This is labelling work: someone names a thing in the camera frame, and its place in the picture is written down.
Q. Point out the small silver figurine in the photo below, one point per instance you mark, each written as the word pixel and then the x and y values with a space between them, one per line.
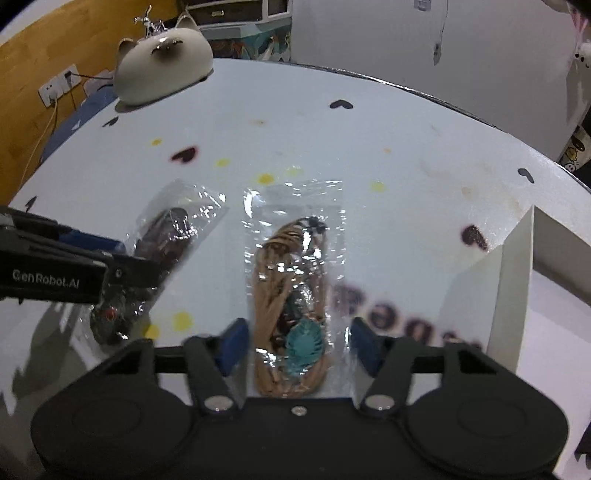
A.
pixel 150 21

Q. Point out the white drawer cabinet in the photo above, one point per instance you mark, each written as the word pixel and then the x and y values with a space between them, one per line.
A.
pixel 235 11

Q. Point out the white cardboard box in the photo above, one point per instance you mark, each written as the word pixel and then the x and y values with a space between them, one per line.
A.
pixel 512 295

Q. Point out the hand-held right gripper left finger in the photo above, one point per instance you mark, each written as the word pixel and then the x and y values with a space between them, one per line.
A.
pixel 234 346

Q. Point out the white wall socket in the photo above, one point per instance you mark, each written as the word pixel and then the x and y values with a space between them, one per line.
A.
pixel 57 85

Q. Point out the colourful printed fabric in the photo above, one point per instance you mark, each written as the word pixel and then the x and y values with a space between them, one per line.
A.
pixel 249 44

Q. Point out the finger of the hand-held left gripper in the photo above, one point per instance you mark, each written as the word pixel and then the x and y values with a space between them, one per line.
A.
pixel 90 242
pixel 131 272

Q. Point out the bagged dark bead accessory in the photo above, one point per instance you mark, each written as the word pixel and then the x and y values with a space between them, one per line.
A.
pixel 161 235

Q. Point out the cream cat-shaped ceramic lamp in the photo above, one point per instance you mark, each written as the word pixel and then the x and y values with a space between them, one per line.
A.
pixel 161 64

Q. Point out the cartoon print tote bag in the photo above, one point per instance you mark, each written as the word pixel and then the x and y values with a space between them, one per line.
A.
pixel 577 157

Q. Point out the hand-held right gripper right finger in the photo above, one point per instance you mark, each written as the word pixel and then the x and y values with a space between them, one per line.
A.
pixel 367 346

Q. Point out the white wall switch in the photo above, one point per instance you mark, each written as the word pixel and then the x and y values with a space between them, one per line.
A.
pixel 420 4

